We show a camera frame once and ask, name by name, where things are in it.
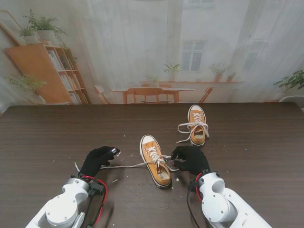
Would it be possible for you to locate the red cable on left arm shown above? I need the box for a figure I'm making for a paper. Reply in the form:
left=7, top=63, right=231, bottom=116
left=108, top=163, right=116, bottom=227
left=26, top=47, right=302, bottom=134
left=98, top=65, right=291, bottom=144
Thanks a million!
left=82, top=175, right=109, bottom=225

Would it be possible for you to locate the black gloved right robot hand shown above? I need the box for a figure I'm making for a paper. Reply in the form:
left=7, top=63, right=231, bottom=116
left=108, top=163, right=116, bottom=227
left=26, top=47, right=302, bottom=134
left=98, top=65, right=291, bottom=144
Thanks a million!
left=170, top=145, right=211, bottom=178

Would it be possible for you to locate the red cable on arm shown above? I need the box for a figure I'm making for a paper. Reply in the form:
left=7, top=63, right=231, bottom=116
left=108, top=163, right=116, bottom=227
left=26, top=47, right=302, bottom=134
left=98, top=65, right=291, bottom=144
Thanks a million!
left=194, top=173, right=204, bottom=202
left=82, top=175, right=109, bottom=225

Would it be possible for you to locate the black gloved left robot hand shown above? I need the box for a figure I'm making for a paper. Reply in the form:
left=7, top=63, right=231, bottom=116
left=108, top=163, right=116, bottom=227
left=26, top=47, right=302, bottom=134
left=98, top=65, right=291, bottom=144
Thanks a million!
left=77, top=146, right=121, bottom=179

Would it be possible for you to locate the red cable on right arm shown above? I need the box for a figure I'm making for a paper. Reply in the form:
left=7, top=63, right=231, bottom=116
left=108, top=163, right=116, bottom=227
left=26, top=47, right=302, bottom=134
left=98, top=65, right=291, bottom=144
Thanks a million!
left=194, top=173, right=204, bottom=202

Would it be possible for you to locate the printed room scene backdrop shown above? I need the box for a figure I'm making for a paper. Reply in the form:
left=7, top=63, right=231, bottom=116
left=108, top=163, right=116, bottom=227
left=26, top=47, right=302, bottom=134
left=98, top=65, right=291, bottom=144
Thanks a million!
left=0, top=0, right=304, bottom=105

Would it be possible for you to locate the black cable on table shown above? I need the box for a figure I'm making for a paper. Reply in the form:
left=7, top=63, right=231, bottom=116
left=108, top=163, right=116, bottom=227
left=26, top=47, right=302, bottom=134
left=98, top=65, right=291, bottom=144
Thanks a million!
left=186, top=187, right=201, bottom=228

